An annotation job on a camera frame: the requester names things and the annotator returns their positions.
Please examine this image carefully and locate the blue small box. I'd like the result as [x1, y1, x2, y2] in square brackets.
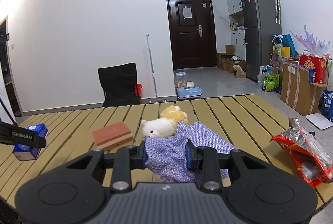
[12, 124, 48, 161]

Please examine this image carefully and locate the purple knit cloth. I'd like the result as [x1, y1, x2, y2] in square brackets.
[144, 121, 235, 183]

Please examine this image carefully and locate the orange scrub sponge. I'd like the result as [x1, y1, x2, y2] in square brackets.
[92, 121, 133, 151]

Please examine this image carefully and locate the white and yellow plush dog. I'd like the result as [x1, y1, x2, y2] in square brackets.
[140, 105, 188, 138]

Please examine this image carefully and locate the blue pet feeder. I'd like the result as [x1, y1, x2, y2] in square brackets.
[175, 72, 202, 100]

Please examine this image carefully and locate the red plastic bucket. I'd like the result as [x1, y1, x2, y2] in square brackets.
[134, 83, 143, 97]

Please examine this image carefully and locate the black folding chair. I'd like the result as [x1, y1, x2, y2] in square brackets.
[98, 62, 140, 108]

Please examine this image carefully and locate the green snack bag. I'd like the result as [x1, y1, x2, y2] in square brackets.
[262, 73, 280, 92]

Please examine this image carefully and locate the red snack bag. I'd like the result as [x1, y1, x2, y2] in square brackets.
[271, 117, 332, 188]

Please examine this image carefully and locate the white mop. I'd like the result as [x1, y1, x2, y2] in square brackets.
[146, 33, 158, 101]

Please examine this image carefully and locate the cardboard box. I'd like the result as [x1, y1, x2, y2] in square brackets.
[281, 63, 328, 116]

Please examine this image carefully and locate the white bathroom scale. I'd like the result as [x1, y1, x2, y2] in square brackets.
[305, 113, 333, 130]

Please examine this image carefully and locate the dark wooden door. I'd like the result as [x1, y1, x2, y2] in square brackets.
[167, 0, 217, 70]

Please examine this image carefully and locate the red gift bag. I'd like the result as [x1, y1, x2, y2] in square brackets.
[299, 55, 326, 84]

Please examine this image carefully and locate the grey refrigerator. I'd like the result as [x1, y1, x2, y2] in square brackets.
[241, 0, 282, 80]

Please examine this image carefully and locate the black camera tripod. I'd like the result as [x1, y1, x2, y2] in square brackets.
[0, 97, 18, 126]

